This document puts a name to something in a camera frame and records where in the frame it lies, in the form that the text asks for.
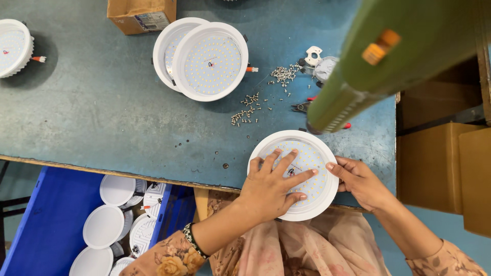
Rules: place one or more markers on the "brown wooden post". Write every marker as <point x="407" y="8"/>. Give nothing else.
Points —
<point x="484" y="57"/>

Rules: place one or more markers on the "blue crate of white downlights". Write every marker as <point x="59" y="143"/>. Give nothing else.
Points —
<point x="53" y="214"/>

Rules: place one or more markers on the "scattered group of silver screws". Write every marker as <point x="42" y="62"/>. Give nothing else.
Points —
<point x="245" y="113"/>

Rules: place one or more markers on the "black metal frame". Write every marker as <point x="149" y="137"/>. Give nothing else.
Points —
<point x="11" y="202"/>

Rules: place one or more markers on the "brown cardboard box with label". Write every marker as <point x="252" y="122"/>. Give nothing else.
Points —
<point x="140" y="15"/>

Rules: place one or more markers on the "green hanging electric screwdriver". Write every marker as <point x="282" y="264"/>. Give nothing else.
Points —
<point x="406" y="50"/>

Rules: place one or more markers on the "white round LED downlight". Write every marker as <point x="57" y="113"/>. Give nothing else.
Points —
<point x="11" y="48"/>
<point x="312" y="153"/>
<point x="211" y="63"/>
<point x="165" y="50"/>

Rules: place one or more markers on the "person's right hand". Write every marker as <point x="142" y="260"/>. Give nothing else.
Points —
<point x="362" y="184"/>

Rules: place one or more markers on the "pile of small silver screws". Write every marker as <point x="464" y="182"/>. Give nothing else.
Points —
<point x="282" y="73"/>

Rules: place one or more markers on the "floral beige garment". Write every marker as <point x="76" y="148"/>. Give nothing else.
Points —
<point x="330" y="245"/>

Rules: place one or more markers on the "orange tag on screwdriver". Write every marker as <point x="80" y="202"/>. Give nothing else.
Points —
<point x="379" y="46"/>

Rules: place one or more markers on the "white plastic bracket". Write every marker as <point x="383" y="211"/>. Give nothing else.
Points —
<point x="313" y="55"/>

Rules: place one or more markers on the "person's left hand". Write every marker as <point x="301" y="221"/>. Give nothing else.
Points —
<point x="264" y="191"/>

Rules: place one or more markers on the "large plain brown carton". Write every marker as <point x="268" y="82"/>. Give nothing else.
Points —
<point x="477" y="180"/>
<point x="429" y="165"/>

